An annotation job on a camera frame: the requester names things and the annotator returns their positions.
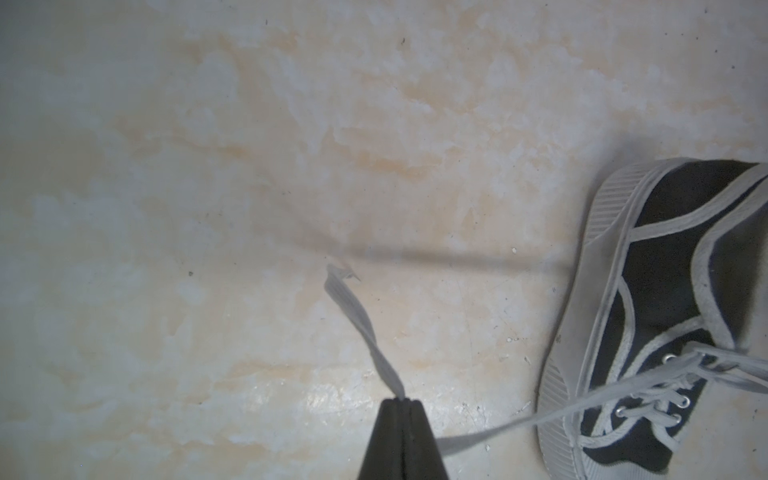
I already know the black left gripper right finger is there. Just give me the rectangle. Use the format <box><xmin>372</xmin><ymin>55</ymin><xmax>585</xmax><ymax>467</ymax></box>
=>
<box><xmin>404</xmin><ymin>399</ymin><xmax>448</xmax><ymax>480</ymax></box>

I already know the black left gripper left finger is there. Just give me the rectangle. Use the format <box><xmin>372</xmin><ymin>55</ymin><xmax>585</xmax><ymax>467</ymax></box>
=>
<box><xmin>358</xmin><ymin>399</ymin><xmax>404</xmax><ymax>480</ymax></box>

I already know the black white canvas sneaker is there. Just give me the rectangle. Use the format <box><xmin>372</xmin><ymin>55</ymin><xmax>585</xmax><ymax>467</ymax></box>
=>
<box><xmin>537</xmin><ymin>158</ymin><xmax>767</xmax><ymax>479</ymax></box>

